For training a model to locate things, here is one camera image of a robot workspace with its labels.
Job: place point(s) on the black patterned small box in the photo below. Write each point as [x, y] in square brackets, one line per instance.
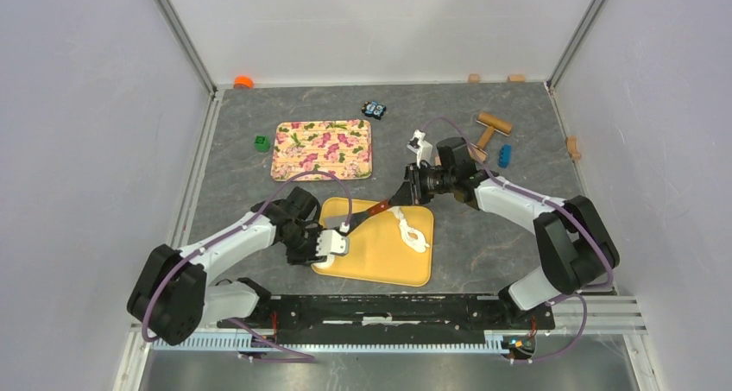
[373, 109]

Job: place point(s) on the wooden piece right edge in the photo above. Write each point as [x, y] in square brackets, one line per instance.
[572, 148]

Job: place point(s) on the wooden block at back wall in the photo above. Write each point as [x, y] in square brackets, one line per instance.
[473, 78]

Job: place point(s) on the orange plastic cap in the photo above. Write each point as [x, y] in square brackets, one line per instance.
[242, 82]

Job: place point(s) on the metal scraper with wooden handle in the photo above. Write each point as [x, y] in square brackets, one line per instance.
[357, 218]

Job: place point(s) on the green plastic block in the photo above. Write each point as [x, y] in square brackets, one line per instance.
[262, 144]

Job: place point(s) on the yellow cutting mat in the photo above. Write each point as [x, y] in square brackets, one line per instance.
[377, 252]

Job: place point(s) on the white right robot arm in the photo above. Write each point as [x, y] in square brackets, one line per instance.
[574, 246]

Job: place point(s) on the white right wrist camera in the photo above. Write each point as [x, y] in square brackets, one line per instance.
[422, 149]

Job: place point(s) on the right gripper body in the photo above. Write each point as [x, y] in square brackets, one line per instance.
[424, 184]

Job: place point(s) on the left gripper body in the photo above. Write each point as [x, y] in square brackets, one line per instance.
[302, 248]

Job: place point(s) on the floral pattern tray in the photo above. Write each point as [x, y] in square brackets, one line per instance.
[342, 148]

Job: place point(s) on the white dough ball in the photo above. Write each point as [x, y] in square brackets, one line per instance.
[412, 237]

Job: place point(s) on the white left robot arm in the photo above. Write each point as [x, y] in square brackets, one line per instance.
[173, 294]

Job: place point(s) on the blue plastic block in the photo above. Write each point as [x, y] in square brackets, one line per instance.
[505, 156]

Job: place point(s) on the round white dough wrapper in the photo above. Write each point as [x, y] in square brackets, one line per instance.
[323, 262]

